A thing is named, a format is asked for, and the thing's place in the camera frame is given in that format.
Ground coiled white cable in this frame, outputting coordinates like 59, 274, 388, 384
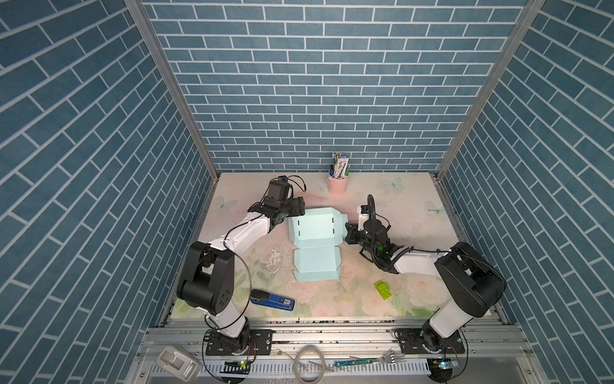
292, 344, 328, 384

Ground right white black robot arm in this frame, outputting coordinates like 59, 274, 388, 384
345, 219, 507, 354

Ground metal fork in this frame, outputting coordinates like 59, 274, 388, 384
350, 349, 405, 364

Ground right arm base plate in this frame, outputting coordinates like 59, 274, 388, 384
392, 328, 466, 355

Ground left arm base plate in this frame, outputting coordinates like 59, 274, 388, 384
205, 329, 273, 357

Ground green plastic block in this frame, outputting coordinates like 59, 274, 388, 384
374, 280, 392, 300

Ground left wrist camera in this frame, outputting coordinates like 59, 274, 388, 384
266, 175, 294, 203

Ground blue black stapler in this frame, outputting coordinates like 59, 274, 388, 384
249, 289, 295, 312

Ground light blue paper box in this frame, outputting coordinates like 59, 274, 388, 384
289, 207, 348, 282

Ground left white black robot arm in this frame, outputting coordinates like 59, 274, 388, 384
177, 197, 305, 354

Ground white plastic holder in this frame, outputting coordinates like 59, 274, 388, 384
156, 345, 202, 383

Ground aluminium frame rail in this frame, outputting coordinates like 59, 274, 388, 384
126, 317, 547, 383

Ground pink pen holder cup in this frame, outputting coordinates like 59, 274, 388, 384
327, 176, 349, 195

